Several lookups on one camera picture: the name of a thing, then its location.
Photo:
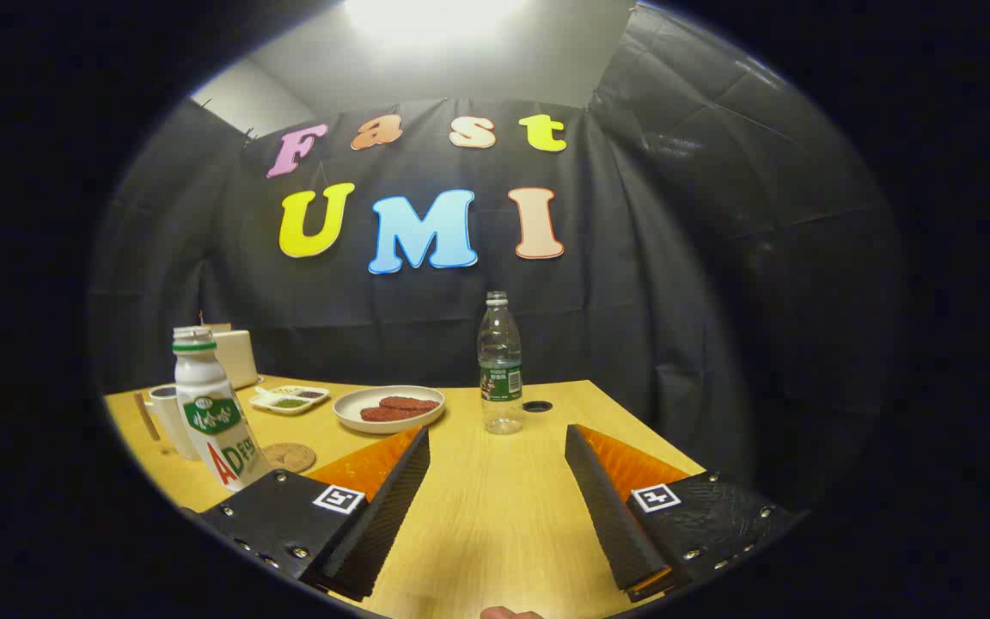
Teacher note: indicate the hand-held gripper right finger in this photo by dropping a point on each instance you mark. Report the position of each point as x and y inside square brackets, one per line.
[611, 507]

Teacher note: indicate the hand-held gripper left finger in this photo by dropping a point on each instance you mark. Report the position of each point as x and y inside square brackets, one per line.
[392, 507]

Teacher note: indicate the round cork coaster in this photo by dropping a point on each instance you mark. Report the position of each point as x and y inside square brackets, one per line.
[290, 456]

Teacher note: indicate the white juice bottle green label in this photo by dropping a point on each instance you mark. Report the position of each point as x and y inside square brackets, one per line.
[207, 383]

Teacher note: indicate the clear plastic water bottle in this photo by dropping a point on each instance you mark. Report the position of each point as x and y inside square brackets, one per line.
[500, 344]

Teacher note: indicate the red meat slice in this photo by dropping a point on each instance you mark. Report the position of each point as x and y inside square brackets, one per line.
[409, 402]
[383, 414]

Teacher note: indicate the wooden table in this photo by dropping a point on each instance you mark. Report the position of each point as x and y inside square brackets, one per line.
[495, 499]

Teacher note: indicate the white round plate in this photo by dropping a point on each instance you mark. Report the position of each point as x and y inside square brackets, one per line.
[349, 406]

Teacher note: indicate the small black round cap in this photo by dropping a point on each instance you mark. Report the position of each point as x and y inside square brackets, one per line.
[537, 406]

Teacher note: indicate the white divided snack dish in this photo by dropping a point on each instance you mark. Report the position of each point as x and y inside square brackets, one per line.
[289, 401]

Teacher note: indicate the cream toaster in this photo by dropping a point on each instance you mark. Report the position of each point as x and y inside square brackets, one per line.
[237, 357]

